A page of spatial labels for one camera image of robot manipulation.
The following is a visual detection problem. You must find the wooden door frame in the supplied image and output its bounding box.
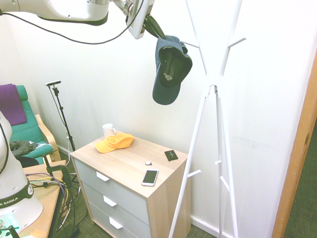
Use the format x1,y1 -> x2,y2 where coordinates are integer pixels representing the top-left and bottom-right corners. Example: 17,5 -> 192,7
271,52 -> 317,238

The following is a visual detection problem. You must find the orange baseball cap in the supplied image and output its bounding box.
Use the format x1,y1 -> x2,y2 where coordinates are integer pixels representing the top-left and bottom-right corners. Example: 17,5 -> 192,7
95,132 -> 135,155

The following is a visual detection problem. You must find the black square pad with cross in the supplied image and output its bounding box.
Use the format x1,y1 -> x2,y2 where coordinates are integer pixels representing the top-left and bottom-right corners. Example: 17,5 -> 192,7
164,150 -> 179,162

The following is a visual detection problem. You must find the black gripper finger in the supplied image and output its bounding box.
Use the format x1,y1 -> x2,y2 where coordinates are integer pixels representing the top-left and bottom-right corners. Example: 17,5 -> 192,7
147,14 -> 166,39
143,22 -> 159,38

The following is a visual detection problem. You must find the dark blue baseball cap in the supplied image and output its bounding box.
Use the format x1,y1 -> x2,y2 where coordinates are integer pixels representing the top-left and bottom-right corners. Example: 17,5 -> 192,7
152,35 -> 193,106

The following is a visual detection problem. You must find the black tripod stand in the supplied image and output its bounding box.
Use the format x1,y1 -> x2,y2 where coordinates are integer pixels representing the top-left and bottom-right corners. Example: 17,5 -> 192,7
51,85 -> 76,152

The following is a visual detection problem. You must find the wooden dresser with grey drawers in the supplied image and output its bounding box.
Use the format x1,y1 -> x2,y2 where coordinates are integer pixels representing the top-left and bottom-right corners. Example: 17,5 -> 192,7
70,135 -> 192,238

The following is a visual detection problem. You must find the yellow cable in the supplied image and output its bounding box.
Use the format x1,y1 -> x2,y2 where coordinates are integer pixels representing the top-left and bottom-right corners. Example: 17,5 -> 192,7
26,176 -> 69,200

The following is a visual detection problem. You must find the dark green garment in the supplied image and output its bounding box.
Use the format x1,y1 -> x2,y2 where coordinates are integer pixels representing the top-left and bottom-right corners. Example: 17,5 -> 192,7
7,140 -> 38,158

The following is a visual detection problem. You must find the black table clamp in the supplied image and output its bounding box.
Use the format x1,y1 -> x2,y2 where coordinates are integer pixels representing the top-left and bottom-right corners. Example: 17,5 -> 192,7
42,154 -> 73,189

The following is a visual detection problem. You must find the white coat rack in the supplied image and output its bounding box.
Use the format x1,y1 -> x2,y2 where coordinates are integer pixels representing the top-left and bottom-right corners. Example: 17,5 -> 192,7
168,0 -> 247,238

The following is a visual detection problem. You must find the white smartphone with black screen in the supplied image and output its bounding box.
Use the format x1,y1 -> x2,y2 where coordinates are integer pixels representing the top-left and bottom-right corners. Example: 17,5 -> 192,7
141,168 -> 159,187

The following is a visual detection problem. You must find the white ceramic mug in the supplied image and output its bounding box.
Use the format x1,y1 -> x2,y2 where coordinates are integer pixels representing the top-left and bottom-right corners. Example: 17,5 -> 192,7
102,123 -> 117,139

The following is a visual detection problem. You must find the black cushion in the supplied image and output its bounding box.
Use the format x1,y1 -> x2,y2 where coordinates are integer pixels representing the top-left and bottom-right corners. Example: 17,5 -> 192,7
17,156 -> 41,169

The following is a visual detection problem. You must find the green wooden armchair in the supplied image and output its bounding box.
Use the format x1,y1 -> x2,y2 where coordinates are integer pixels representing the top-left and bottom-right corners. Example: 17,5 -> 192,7
0,85 -> 61,166

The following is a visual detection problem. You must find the purple cloth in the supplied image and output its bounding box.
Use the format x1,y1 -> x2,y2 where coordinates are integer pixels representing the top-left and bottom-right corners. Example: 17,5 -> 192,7
0,83 -> 28,126

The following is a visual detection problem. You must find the white drawer handle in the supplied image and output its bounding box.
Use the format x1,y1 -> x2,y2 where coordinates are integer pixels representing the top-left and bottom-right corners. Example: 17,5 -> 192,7
96,171 -> 110,182
108,217 -> 124,230
103,195 -> 118,208

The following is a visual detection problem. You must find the purple cable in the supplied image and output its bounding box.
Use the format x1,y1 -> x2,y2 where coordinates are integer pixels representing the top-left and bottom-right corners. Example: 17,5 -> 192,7
26,173 -> 70,211

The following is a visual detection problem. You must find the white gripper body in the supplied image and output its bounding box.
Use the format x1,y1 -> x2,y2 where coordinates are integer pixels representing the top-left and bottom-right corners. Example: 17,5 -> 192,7
127,0 -> 153,40

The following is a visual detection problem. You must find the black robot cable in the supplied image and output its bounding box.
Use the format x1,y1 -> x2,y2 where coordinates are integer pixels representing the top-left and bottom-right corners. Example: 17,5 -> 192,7
0,0 -> 146,176

